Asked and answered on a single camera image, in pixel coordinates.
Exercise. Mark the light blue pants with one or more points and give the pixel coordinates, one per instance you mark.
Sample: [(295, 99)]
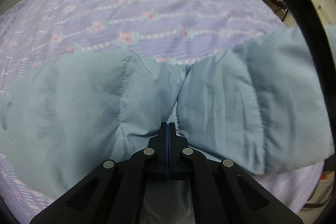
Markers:
[(215, 108)]

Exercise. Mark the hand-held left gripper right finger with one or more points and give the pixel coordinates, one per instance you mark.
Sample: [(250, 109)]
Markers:
[(172, 146)]

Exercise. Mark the purple floral bed sheet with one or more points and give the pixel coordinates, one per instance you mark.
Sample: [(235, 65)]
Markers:
[(131, 17)]

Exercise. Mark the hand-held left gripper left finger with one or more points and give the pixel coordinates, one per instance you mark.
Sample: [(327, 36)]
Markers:
[(164, 146)]

